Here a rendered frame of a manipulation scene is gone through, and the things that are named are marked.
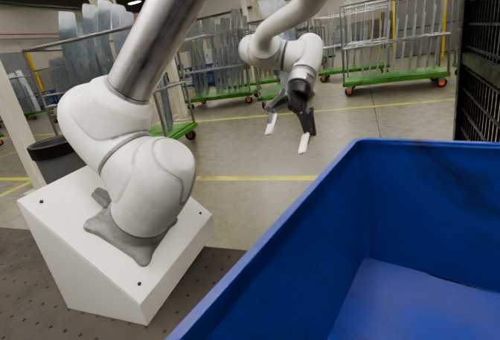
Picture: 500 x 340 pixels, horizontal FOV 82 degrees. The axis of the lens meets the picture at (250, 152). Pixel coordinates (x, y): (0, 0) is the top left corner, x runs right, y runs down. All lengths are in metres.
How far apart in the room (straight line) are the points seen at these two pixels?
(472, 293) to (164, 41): 0.60
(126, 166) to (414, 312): 0.56
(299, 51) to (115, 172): 0.68
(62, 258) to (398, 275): 0.71
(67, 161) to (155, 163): 2.72
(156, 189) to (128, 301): 0.27
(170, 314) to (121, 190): 0.32
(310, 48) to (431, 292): 0.86
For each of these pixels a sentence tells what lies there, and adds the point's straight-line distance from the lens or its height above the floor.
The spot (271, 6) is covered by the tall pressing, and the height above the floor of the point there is 1.99.
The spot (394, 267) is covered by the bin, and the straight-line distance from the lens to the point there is 0.33.
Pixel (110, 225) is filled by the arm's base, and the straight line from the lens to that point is 0.78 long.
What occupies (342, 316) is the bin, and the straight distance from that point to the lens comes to 0.28.
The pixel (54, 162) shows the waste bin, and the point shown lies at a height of 0.56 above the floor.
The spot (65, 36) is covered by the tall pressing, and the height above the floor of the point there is 1.90.
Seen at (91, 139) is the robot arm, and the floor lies 1.12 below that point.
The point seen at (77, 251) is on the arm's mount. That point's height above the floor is 0.90.
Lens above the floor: 1.25
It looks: 19 degrees down
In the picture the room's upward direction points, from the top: 10 degrees counter-clockwise
